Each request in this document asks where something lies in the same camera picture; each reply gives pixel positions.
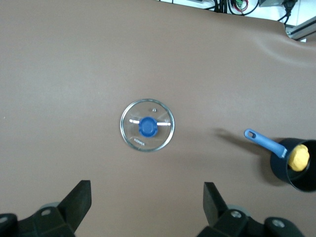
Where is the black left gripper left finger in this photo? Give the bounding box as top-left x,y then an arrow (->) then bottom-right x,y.
0,180 -> 92,237

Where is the yellow potato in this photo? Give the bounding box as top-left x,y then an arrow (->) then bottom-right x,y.
287,144 -> 311,172

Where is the glass lid with blue knob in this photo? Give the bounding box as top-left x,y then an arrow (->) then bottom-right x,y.
119,98 -> 176,153

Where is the black cable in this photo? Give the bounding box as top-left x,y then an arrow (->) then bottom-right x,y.
276,0 -> 297,25
212,0 -> 260,16

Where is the aluminium profile post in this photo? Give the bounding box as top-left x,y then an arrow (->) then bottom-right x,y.
285,17 -> 316,43

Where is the brown table mat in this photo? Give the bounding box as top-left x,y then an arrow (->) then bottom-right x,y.
0,0 -> 316,237

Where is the black pot with blue handle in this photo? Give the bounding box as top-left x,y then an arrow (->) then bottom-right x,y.
243,128 -> 316,193

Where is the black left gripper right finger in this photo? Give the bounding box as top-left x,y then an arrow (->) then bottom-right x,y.
196,182 -> 307,237

